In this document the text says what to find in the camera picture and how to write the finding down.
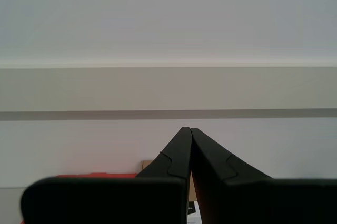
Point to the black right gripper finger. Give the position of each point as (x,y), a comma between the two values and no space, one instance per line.
(263,200)
(110,200)

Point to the brown cardboard box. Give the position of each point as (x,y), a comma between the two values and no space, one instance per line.
(147,165)

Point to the black and white label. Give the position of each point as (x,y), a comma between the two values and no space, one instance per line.
(192,208)

